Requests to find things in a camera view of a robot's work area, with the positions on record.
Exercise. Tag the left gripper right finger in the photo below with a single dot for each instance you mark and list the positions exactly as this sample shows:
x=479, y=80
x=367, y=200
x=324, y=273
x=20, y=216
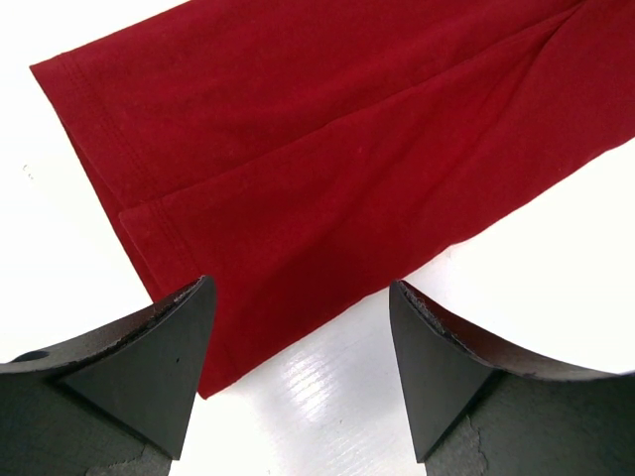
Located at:
x=478, y=404

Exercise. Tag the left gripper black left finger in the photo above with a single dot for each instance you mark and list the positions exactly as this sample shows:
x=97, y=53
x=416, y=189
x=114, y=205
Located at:
x=116, y=400

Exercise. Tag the red t-shirt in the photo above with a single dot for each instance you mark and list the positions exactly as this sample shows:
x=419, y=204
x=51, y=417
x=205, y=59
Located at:
x=306, y=154

